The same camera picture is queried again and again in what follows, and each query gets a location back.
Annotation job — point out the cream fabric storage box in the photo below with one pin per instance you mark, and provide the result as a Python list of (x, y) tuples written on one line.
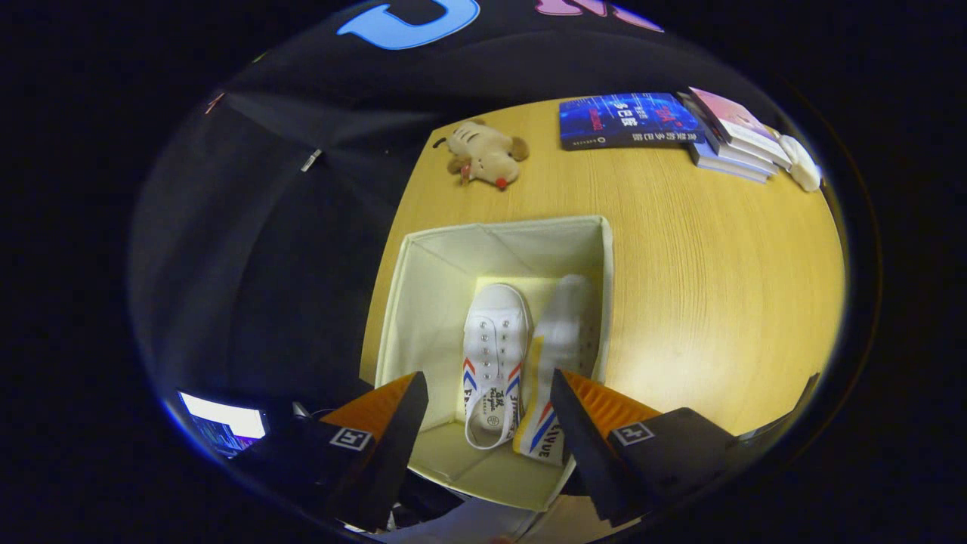
[(430, 302)]

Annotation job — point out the black backdrop cloth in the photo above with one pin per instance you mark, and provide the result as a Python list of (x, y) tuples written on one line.
[(249, 264)]

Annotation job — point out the computer monitor screen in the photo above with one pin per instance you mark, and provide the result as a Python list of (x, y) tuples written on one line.
[(227, 423)]

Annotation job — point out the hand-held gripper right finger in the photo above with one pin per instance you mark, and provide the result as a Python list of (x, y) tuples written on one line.
[(585, 453)]

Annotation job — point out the light blue book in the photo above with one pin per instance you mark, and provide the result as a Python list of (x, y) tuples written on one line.
[(718, 163)]

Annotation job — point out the white shoe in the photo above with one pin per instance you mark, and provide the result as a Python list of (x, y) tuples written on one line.
[(495, 332), (563, 332)]

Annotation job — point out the white plush toy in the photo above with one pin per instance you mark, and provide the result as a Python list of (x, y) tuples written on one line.
[(802, 166)]

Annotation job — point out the beige plush toy animal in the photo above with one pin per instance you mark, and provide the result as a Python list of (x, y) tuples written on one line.
[(483, 151)]

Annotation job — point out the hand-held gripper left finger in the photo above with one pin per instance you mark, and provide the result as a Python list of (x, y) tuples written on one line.
[(393, 446)]

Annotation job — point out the dark cover book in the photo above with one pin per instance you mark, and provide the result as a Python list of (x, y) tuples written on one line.
[(699, 121)]

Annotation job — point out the pink clothes peg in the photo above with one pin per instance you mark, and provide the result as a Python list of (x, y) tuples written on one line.
[(214, 102)]

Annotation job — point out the white clothes peg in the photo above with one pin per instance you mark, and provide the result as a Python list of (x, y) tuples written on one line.
[(311, 159)]

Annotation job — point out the dark blue book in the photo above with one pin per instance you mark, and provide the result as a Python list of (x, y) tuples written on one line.
[(627, 121)]

